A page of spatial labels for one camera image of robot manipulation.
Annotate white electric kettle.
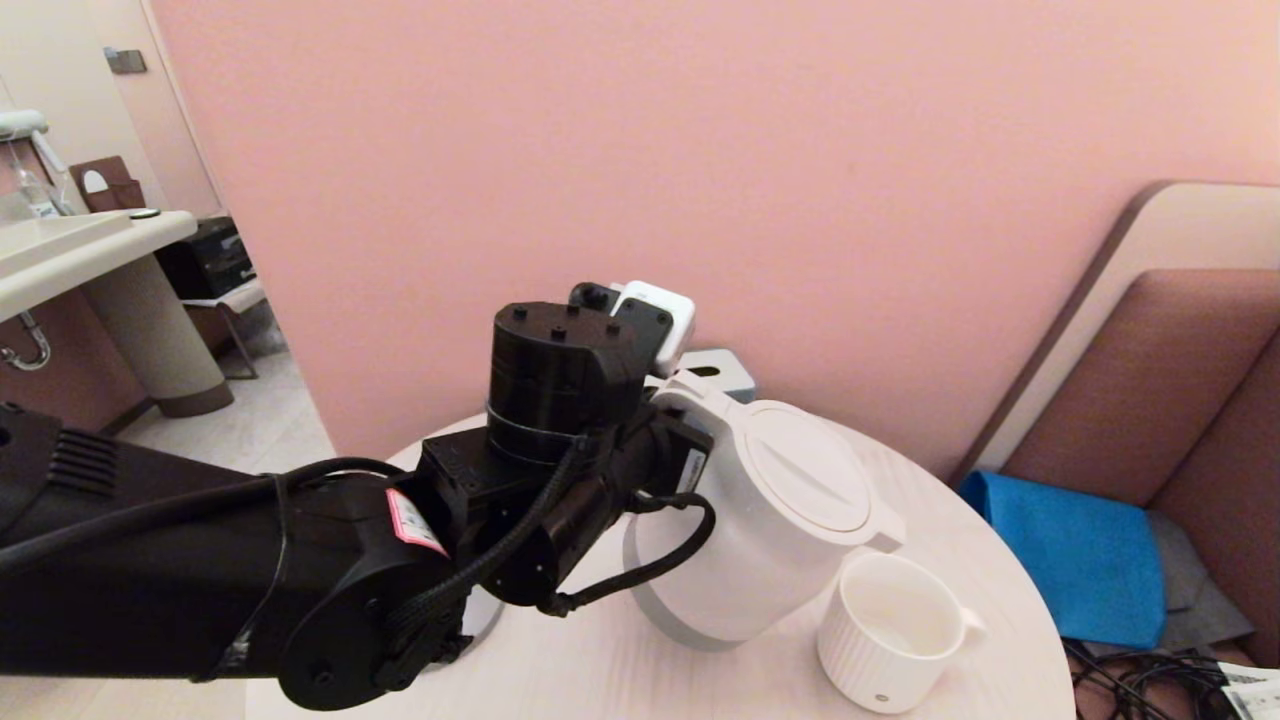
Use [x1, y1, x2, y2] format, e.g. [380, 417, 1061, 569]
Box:
[622, 370, 906, 651]

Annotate grey tissue box white lid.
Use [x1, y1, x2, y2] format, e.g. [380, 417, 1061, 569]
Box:
[680, 348, 757, 403]

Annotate grey kettle base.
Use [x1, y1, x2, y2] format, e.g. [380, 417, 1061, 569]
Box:
[440, 585, 507, 651]

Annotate large white ribbed mug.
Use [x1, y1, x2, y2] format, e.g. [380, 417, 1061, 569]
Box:
[818, 553, 986, 715]

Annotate metal rack with white towel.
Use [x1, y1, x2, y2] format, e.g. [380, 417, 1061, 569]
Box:
[182, 280, 271, 382]

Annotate blue cloth bag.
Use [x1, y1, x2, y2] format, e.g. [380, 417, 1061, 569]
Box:
[957, 472, 1166, 651]

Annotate black box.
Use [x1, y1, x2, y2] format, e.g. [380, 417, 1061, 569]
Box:
[157, 219, 259, 302]

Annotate brown upholstered bench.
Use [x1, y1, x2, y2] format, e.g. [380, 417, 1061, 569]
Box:
[945, 182, 1280, 671]

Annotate grey seat cushion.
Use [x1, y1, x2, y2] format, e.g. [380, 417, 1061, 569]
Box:
[1085, 510, 1251, 657]

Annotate white sink counter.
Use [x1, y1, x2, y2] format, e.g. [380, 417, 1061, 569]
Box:
[0, 212, 199, 326]

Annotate brown tissue holder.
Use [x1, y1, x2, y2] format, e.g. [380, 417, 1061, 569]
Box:
[70, 158, 148, 215]

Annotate chrome drain pipe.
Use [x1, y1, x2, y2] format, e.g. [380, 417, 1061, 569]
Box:
[0, 313, 53, 374]

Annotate clear glass bottle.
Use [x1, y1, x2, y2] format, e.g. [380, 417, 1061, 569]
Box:
[15, 168, 63, 221]

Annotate white printed paper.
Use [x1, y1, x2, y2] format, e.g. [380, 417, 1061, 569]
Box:
[1215, 665, 1280, 720]

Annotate white hair dryer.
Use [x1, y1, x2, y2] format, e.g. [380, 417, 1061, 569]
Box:
[0, 111, 71, 216]

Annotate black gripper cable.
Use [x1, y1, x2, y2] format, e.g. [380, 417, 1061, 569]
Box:
[540, 490, 717, 617]

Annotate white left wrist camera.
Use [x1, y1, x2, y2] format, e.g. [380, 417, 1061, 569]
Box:
[610, 280, 696, 379]

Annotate beige sink pedestal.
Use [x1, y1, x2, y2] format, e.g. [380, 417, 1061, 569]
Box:
[80, 255, 235, 420]

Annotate black floor cables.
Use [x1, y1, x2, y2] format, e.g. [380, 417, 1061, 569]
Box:
[1062, 640, 1241, 720]

